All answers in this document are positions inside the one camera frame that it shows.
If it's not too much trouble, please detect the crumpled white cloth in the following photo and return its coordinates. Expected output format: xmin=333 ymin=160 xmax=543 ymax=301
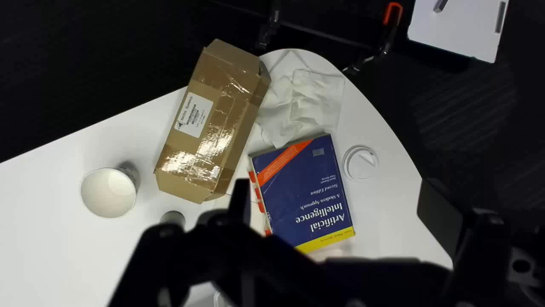
xmin=248 ymin=49 xmax=347 ymax=150

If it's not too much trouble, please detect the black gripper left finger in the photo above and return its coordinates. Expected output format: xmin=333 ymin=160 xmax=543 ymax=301
xmin=109 ymin=177 xmax=320 ymax=307

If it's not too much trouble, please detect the white board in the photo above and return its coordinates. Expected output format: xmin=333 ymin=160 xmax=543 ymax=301
xmin=405 ymin=0 xmax=510 ymax=64

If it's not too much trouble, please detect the blue and yellow textbook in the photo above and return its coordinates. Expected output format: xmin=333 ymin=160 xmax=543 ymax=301
xmin=246 ymin=131 xmax=357 ymax=255

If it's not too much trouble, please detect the patterned paper cup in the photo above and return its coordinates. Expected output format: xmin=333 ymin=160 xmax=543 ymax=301
xmin=80 ymin=160 xmax=141 ymax=219

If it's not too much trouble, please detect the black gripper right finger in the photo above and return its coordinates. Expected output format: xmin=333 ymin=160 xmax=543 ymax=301
xmin=417 ymin=177 xmax=516 ymax=307

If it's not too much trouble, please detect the white round table grommet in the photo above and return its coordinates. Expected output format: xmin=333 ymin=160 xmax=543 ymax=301
xmin=342 ymin=143 xmax=379 ymax=180

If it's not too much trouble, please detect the brown cardboard box with label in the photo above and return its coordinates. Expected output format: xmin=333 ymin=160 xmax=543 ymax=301
xmin=153 ymin=37 xmax=272 ymax=204

